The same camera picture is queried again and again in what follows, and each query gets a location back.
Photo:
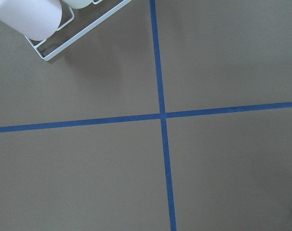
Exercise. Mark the pink cup in rack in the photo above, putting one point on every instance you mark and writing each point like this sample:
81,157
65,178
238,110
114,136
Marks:
35,19

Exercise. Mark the white wire cup rack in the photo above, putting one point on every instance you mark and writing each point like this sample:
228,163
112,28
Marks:
75,24

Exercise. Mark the white cup in rack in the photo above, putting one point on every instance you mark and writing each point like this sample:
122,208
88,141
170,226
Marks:
78,4

